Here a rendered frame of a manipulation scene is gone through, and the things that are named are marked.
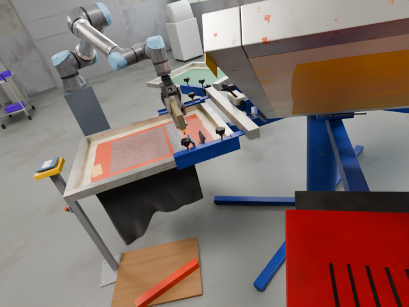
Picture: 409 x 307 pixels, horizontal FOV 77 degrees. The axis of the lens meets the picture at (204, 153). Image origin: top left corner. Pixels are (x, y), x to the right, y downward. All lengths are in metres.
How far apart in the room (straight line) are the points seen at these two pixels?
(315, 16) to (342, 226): 0.46
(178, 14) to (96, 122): 5.75
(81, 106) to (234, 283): 1.52
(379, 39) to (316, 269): 0.40
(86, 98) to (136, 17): 7.57
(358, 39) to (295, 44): 0.06
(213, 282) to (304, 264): 1.33
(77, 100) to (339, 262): 1.70
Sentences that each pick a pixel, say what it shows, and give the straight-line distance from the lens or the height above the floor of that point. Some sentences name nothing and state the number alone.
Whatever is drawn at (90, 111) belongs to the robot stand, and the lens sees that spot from 1.93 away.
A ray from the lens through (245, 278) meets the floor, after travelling 1.84.
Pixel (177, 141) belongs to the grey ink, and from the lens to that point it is 1.33.
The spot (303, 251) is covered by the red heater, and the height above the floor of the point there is 1.10.
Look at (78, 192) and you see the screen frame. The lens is 1.20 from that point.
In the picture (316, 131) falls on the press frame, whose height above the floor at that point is 0.71.
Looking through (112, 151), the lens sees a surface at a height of 0.96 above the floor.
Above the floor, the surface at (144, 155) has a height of 0.96.
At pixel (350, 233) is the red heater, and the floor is 1.10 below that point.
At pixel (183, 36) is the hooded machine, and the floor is 0.66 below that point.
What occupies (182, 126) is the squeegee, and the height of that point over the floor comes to 1.08.
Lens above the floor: 1.58
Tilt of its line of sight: 32 degrees down
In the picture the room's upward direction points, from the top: 14 degrees counter-clockwise
